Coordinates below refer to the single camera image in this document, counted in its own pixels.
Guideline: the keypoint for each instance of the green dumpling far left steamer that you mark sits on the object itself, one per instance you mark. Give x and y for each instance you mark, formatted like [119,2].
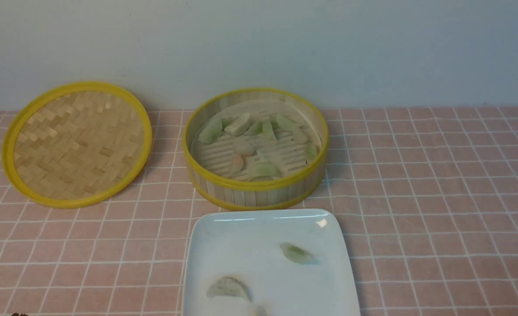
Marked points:
[212,131]

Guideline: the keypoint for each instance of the green dumpling on plate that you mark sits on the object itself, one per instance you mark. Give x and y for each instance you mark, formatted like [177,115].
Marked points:
[296,254]

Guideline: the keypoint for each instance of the white dumpling in steamer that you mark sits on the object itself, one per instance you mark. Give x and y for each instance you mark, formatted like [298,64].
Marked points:
[239,126]

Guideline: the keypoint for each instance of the yellow-rimmed bamboo steamer basket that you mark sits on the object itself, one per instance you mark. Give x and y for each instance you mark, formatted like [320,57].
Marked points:
[271,194]

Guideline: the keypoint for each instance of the green dumpling right steamer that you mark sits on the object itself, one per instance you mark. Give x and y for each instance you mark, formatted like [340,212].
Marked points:
[286,124]

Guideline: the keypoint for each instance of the pale dumpling right steamer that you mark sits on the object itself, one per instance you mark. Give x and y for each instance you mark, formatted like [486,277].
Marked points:
[299,136]

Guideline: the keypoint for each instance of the small green dumpling in steamer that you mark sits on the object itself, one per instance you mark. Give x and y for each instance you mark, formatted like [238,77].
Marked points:
[254,129]

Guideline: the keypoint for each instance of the green dumpling front steamer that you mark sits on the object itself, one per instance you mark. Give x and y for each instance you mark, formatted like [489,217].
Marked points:
[264,169]

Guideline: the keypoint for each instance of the pink dumpling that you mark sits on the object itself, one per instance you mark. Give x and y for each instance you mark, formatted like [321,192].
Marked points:
[237,164]

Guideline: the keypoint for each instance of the green dumpling steamer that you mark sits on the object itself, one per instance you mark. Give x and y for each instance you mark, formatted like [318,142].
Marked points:
[286,124]
[212,131]
[264,169]
[267,130]

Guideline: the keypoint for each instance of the woven bamboo steamer lid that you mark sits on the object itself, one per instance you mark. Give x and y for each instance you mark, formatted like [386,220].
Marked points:
[77,145]

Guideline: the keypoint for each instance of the grey-green dumpling on plate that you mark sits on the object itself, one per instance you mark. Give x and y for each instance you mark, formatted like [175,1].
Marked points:
[230,287]

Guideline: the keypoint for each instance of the green dumpling steamer right edge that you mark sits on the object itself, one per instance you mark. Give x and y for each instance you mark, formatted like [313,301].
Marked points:
[311,152]

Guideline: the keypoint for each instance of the white square plate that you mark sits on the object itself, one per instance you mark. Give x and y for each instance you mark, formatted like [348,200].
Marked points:
[245,245]

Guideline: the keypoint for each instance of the white mesh steamer liner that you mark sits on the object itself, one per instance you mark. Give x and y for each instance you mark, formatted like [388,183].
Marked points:
[284,153]

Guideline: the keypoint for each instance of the green dumpling centre steamer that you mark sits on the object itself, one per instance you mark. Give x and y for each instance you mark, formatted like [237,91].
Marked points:
[267,130]

